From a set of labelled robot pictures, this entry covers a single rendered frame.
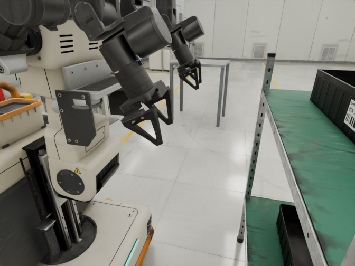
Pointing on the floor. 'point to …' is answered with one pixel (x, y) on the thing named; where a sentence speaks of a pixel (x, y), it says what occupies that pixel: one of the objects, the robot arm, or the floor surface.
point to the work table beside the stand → (219, 84)
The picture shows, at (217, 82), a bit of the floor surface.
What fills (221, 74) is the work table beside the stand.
